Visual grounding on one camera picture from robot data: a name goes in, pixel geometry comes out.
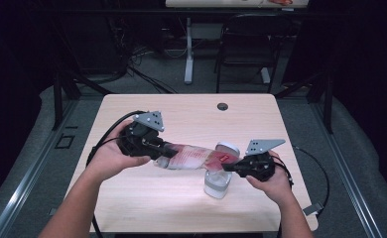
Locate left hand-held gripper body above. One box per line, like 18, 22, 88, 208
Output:
116, 110, 166, 161

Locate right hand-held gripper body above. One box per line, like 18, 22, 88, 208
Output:
235, 138, 287, 182

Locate white oval jar lid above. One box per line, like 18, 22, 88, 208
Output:
215, 141, 241, 159

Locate person's right hand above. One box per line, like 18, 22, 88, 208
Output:
245, 150, 296, 206

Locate person's left hand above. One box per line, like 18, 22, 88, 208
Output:
86, 120, 152, 181

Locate dark floor socket plate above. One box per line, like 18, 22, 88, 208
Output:
55, 133, 75, 150

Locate white desk leg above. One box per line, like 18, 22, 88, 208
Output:
260, 66, 272, 85
184, 16, 196, 85

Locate black chair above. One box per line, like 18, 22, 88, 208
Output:
214, 13, 297, 95

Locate bundle of floor cables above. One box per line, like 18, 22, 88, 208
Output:
125, 46, 180, 95

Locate grey cable adapter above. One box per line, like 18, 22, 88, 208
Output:
302, 201, 325, 217

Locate metal floor rail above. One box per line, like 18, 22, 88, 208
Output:
310, 98, 385, 238
0, 98, 80, 238

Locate black metal frame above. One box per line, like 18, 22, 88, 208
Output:
51, 70, 114, 132
274, 70, 335, 135

